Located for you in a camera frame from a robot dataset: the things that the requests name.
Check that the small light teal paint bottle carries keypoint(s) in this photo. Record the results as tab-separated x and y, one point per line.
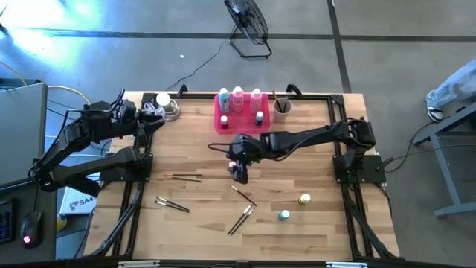
284	214

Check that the pink plastic bin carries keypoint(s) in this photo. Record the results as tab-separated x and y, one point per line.
241	124

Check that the yellow round object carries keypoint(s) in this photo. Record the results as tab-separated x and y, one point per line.
61	223

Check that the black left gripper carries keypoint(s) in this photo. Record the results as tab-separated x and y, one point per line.
138	120

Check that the dark grey desk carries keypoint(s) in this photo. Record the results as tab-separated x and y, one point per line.
44	208

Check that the black computer mouse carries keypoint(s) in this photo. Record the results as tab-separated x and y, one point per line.
31	227

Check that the small magenta paint bottle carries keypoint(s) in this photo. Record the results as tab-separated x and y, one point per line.
224	122

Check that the person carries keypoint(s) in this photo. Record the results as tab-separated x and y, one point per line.
451	87

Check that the small yellow paint bottle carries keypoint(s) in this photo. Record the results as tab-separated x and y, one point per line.
305	198

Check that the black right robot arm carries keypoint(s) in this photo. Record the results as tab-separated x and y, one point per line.
316	136

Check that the white printed box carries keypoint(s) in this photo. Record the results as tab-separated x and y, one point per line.
80	204

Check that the black aluminium table frame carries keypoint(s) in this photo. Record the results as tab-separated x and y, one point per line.
197	96

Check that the white bulb table lamp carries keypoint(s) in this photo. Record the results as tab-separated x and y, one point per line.
163	99

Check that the beige ribbed cup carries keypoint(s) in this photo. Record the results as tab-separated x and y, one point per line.
282	118

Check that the large teal paint bottle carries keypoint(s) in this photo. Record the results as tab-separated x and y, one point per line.
224	101

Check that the black floor fan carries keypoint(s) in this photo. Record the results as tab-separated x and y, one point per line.
247	18

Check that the black keyboard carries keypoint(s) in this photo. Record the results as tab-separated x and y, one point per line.
5	223

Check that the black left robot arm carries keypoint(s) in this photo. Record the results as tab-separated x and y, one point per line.
93	126

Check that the small dark purple paint bottle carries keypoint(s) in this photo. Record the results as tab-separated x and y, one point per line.
232	165

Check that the small blue paint bottle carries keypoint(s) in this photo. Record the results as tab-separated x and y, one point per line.
259	120

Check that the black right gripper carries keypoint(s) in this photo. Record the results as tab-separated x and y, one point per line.
243	149

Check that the grey metal stand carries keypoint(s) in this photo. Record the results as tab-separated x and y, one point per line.
446	175

